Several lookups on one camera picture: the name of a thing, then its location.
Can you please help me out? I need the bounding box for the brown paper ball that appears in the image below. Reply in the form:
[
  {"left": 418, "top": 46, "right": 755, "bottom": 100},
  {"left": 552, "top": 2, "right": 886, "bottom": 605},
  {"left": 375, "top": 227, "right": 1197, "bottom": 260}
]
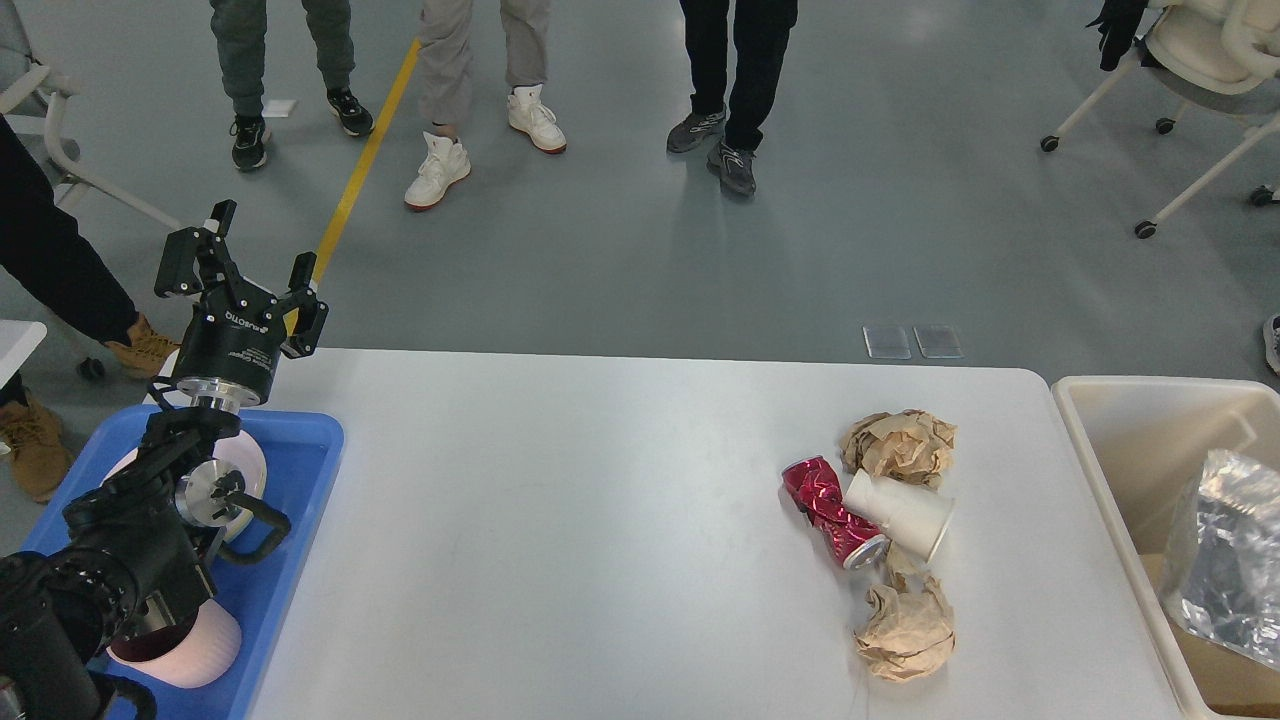
[{"left": 855, "top": 544, "right": 956, "bottom": 683}]

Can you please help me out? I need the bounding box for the left clear floor plate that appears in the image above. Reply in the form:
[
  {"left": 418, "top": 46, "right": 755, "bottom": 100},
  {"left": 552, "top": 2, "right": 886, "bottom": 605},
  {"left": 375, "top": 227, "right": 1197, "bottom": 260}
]
[{"left": 863, "top": 325, "right": 913, "bottom": 360}]

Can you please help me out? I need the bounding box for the brown paper bag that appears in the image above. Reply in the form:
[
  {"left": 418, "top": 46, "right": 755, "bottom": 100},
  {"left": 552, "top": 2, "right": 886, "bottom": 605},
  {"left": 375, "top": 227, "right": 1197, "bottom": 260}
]
[{"left": 1144, "top": 600, "right": 1279, "bottom": 719}]

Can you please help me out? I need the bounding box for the white plastic bin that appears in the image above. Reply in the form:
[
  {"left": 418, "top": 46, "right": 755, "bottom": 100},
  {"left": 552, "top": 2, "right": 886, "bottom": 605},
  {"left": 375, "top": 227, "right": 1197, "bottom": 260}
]
[{"left": 1052, "top": 375, "right": 1280, "bottom": 720}]

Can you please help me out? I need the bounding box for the red foil wrapper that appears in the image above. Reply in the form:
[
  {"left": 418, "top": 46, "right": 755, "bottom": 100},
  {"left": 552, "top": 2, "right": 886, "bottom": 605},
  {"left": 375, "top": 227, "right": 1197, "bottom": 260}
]
[{"left": 781, "top": 456, "right": 890, "bottom": 569}]

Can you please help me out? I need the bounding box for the white paper cup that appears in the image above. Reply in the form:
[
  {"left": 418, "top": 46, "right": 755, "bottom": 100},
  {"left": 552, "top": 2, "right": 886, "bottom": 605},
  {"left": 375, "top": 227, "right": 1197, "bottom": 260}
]
[{"left": 844, "top": 470, "right": 956, "bottom": 562}]

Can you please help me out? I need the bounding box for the right clear floor plate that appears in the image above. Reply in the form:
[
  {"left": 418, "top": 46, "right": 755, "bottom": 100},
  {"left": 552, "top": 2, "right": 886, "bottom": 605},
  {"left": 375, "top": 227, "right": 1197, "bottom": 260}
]
[{"left": 913, "top": 324, "right": 965, "bottom": 359}]

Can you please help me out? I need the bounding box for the brown paper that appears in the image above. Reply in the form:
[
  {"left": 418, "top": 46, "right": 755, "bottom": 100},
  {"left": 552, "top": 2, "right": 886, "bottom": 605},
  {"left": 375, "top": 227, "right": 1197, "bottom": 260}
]
[{"left": 838, "top": 409, "right": 957, "bottom": 492}]

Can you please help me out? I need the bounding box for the clear floor plate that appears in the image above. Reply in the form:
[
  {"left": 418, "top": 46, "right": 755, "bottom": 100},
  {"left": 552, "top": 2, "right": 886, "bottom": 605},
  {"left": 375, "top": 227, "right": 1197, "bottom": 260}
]
[
  {"left": 913, "top": 324, "right": 965, "bottom": 359},
  {"left": 863, "top": 325, "right": 913, "bottom": 360}
]

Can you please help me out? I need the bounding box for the white rolling chair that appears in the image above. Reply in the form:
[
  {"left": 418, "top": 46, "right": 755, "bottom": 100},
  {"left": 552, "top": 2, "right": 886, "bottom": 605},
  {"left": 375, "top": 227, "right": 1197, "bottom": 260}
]
[{"left": 1039, "top": 1, "right": 1279, "bottom": 240}]

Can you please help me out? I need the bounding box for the person in grey trousers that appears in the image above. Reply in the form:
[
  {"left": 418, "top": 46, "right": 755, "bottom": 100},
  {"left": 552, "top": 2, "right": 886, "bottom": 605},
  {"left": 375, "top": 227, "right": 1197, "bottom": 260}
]
[{"left": 207, "top": 0, "right": 375, "bottom": 170}]

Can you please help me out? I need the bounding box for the person with tan boots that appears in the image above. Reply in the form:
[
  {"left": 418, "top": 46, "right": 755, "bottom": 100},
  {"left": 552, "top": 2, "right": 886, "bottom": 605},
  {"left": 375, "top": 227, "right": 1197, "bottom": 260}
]
[{"left": 1, "top": 120, "right": 179, "bottom": 503}]

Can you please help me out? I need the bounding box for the person with white sneakers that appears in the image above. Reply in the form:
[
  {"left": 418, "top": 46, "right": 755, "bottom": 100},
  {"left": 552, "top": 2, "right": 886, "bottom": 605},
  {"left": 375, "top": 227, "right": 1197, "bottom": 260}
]
[{"left": 404, "top": 0, "right": 567, "bottom": 211}]

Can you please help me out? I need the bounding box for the person in black trousers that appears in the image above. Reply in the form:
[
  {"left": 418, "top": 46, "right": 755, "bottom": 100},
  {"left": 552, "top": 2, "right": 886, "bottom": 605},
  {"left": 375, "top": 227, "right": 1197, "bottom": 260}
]
[{"left": 666, "top": 1, "right": 799, "bottom": 199}]

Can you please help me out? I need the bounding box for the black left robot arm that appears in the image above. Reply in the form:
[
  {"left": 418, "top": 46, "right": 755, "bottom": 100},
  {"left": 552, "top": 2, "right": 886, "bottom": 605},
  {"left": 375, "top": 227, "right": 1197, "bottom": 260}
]
[{"left": 1, "top": 199, "right": 329, "bottom": 719}]

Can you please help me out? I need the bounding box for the blue plastic tray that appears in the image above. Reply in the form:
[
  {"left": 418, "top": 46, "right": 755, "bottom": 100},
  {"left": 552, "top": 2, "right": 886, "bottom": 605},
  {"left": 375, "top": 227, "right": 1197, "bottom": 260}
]
[{"left": 22, "top": 404, "right": 346, "bottom": 719}]

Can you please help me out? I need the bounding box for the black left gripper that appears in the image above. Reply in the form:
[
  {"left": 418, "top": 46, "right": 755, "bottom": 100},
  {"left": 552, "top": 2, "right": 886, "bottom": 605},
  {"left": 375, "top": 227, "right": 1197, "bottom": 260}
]
[{"left": 154, "top": 200, "right": 329, "bottom": 407}]

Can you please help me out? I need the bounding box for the silver foil wrapper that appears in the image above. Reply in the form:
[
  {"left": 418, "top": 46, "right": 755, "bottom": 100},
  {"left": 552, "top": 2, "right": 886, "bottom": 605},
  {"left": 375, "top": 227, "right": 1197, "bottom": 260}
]
[{"left": 1157, "top": 448, "right": 1279, "bottom": 669}]

